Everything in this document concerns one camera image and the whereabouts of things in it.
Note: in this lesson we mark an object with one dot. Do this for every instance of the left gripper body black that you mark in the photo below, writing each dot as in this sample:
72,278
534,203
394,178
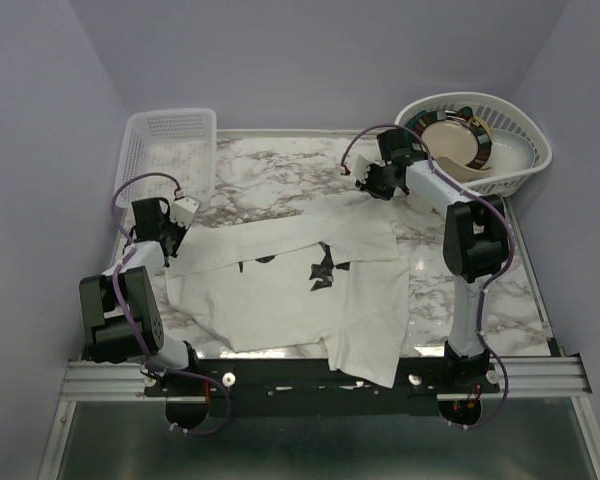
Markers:
176,232

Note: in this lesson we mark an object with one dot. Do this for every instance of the white rectangular perforated basket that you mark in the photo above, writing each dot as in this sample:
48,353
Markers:
178,142

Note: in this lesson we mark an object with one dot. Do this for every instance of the beige plastic dish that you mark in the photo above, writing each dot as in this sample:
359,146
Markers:
461,173

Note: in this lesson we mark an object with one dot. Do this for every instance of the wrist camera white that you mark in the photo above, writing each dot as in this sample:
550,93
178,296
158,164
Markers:
359,167
183,211

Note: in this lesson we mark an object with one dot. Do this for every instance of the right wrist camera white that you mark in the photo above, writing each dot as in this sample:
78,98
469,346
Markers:
359,167

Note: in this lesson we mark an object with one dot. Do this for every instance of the white printed t shirt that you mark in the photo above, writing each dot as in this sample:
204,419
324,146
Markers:
336,277

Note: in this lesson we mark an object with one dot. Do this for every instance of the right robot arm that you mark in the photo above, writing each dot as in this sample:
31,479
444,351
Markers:
478,243

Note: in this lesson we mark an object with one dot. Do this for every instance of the aluminium rail frame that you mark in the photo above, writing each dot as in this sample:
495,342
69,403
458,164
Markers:
107,428

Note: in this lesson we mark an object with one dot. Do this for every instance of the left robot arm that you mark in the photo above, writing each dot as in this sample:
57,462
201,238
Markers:
121,318

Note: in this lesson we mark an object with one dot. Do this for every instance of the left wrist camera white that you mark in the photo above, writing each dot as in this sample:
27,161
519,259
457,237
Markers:
183,211

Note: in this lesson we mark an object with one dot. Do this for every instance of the white round dish basket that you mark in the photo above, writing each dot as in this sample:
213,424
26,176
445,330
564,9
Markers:
497,114

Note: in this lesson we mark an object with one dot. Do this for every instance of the white oval dish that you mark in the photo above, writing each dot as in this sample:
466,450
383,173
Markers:
510,153

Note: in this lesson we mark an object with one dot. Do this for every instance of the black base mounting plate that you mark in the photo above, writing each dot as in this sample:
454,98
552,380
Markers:
206,398

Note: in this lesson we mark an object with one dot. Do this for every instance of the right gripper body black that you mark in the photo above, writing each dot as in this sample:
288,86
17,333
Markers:
376,183

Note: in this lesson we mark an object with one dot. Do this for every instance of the striped rim plate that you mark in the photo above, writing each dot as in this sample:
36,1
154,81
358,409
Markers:
460,135

